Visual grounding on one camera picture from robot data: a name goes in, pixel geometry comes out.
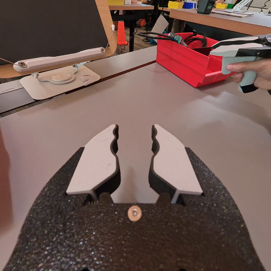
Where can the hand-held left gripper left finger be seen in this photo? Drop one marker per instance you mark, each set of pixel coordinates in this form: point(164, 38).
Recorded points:
point(95, 167)

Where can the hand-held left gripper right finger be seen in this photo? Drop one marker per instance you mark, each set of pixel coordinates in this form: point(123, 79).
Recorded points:
point(175, 169)

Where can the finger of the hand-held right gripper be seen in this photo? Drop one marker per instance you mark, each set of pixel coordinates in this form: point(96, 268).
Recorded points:
point(237, 39)
point(228, 51)

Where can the red plastic bin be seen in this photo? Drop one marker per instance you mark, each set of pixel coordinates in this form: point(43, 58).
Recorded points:
point(180, 63)

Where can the person's right hand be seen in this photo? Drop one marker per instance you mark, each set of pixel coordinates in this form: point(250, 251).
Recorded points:
point(263, 74)

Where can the grey table with wooden edge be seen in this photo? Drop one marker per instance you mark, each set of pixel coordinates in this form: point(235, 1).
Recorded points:
point(131, 6)
point(232, 22)

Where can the yellow plastic bin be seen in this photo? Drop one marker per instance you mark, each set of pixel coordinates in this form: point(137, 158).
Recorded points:
point(174, 5)
point(221, 6)
point(115, 2)

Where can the dark green device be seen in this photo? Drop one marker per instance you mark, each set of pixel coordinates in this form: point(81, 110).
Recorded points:
point(205, 7)

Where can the blue plastic bin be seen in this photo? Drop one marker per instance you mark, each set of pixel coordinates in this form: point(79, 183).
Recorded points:
point(189, 6)

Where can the white leaning panel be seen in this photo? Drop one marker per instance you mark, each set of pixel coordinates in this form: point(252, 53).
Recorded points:
point(159, 24)

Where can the blue floor object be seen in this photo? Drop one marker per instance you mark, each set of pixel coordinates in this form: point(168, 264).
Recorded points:
point(153, 41)

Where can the white stand base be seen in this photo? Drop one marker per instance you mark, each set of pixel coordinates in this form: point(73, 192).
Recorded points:
point(53, 91)

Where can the orange traffic cone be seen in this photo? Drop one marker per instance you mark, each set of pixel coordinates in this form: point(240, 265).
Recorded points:
point(121, 33)

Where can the wooden framed black board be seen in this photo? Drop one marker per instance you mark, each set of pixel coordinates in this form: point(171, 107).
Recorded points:
point(53, 25)

